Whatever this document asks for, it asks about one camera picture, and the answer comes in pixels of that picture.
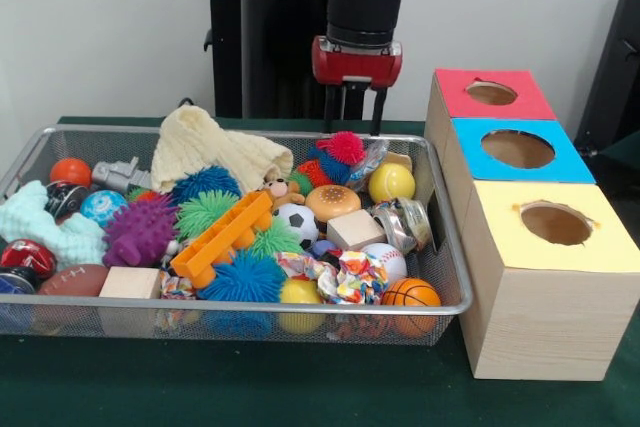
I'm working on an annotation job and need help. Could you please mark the dark green table cloth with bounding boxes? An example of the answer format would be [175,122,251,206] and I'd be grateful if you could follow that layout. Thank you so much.
[0,115,640,427]

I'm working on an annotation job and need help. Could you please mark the small black white soccer ball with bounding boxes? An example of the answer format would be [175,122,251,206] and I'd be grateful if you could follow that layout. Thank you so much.
[274,203,320,248]

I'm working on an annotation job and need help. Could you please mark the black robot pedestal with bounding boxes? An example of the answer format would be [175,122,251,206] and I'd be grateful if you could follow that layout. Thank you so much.
[193,0,403,120]

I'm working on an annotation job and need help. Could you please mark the green spiky ball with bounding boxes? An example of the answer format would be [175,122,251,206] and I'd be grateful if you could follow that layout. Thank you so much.
[246,217,303,262]
[175,190,241,241]

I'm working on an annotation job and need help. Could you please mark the small orange basketball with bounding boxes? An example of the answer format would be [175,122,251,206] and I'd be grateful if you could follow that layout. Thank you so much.
[381,277,442,338]

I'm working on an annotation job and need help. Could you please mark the cream knitted cloth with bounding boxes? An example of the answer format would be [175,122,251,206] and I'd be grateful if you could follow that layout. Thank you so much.
[151,105,295,194]

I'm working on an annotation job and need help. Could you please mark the orange toy brick round studs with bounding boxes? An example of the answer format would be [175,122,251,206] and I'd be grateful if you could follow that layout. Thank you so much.
[170,189,274,289]

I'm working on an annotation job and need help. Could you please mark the yellow green ball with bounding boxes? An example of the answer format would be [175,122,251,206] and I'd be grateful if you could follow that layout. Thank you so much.
[368,162,417,205]

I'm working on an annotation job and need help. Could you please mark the crushed clear plastic bottle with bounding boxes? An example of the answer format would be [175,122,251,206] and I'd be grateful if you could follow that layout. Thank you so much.
[345,139,391,191]

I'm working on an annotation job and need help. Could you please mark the wooden box three holes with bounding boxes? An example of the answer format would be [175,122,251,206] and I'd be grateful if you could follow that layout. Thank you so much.
[425,69,640,382]

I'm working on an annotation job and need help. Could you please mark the clear shallow mesh bin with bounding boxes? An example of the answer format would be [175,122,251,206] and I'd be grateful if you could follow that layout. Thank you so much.
[0,123,474,346]

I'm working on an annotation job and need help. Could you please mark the red orange ball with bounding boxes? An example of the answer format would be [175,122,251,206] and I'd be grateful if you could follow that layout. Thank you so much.
[49,157,93,189]

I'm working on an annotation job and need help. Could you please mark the blue spiky ball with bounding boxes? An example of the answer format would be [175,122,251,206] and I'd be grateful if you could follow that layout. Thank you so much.
[197,250,287,305]

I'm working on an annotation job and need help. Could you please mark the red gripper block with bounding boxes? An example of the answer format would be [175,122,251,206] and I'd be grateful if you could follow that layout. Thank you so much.
[311,36,404,138]

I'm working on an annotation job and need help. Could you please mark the purple spiky ball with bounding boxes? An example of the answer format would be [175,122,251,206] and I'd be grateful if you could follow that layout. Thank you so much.
[102,194,180,269]

